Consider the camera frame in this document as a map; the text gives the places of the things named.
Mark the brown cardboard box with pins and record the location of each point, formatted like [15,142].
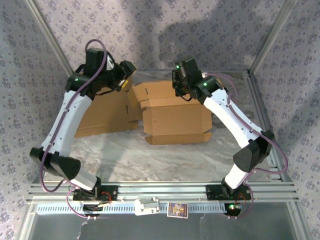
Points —
[175,120]
[105,115]

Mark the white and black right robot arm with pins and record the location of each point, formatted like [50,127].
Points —
[230,117]

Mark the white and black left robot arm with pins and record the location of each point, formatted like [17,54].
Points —
[65,125]

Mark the black left controller board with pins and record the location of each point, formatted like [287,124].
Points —
[91,208]

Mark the black controller board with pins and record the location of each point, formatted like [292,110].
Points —
[91,208]
[233,211]

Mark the colourful printed card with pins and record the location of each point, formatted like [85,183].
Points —
[177,210]

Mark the black right controller board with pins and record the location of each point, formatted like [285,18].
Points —
[233,211]

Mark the aluminium frame post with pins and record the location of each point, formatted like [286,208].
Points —
[272,37]
[50,37]

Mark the aluminium side rail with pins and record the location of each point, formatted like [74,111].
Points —
[258,105]

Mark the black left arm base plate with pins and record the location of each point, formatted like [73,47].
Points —
[112,193]

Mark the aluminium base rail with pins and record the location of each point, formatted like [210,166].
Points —
[162,190]

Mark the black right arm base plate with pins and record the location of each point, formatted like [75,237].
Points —
[212,192]

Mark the white plastic bracket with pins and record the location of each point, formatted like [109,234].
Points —
[145,207]

